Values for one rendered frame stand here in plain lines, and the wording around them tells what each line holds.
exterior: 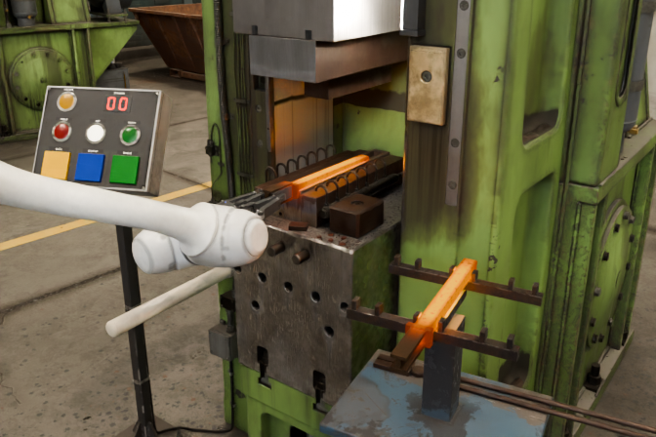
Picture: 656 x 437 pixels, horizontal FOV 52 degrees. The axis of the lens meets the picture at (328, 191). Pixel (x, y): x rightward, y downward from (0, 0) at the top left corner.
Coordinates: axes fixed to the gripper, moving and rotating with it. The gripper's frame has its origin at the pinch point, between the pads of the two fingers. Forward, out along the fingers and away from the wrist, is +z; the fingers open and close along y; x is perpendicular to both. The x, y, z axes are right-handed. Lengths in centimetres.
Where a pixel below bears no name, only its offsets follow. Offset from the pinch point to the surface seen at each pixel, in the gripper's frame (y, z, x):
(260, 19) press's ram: -8.7, 6.0, 39.8
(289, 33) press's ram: 0.0, 6.0, 37.2
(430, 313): 52, -20, -5
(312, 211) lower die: 6.2, 5.2, -4.7
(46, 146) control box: -67, -18, 5
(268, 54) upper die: -6.3, 5.9, 32.1
